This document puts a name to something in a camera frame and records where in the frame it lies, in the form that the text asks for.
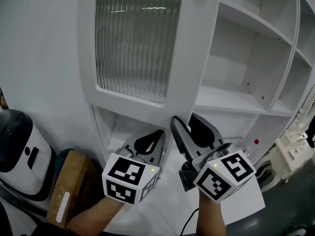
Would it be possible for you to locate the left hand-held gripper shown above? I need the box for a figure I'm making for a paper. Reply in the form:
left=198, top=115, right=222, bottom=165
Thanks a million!
left=102, top=129, right=166, bottom=205

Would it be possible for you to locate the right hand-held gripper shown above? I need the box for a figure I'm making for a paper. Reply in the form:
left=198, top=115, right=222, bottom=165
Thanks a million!
left=170, top=113, right=257, bottom=203

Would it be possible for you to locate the white ribbed-glass cabinet door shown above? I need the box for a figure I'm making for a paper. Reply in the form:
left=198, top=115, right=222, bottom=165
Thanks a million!
left=77, top=0, right=221, bottom=130

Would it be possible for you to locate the person's left forearm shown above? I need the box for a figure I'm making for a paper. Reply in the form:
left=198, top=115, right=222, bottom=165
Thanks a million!
left=65, top=195, right=125, bottom=236

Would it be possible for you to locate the person's right forearm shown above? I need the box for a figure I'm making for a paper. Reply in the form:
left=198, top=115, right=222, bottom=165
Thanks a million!
left=196, top=193, right=227, bottom=236

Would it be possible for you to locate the white open shelf cabinet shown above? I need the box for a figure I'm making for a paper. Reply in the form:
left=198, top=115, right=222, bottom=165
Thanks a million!
left=91, top=0, right=315, bottom=167

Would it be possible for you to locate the white bottle with red cap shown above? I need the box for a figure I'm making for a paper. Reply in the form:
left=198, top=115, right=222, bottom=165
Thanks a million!
left=243, top=138, right=260, bottom=157

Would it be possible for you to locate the brown cardboard box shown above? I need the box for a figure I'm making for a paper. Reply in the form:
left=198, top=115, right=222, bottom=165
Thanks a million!
left=46, top=149, right=101, bottom=229

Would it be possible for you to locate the teal round object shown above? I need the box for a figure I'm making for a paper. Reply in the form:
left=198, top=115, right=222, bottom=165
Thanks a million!
left=55, top=148, right=75, bottom=167

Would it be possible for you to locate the white ornate furniture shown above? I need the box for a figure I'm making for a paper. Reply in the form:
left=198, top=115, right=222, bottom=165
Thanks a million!
left=268, top=107, right=315, bottom=184

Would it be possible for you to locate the white and black appliance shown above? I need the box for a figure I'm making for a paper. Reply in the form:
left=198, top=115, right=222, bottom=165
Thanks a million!
left=0, top=109, right=59, bottom=202

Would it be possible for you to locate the person's white and black clothing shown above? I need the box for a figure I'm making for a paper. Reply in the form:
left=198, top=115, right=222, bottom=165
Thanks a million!
left=0, top=178, right=67, bottom=236

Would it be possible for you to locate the black cable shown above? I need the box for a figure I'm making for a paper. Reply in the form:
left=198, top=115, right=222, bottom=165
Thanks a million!
left=179, top=207, right=200, bottom=236

